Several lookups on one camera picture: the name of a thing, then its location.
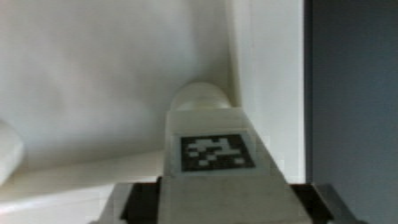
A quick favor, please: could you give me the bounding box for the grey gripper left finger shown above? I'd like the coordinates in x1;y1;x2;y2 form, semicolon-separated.
89;182;160;224

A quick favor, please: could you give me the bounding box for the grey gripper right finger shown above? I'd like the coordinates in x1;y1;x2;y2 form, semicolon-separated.
291;183;368;224

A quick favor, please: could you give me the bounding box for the white table leg with tag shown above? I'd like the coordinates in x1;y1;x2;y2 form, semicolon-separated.
158;82;312;224

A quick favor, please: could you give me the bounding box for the white square table top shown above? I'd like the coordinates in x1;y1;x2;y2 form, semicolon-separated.
0;0;305;224

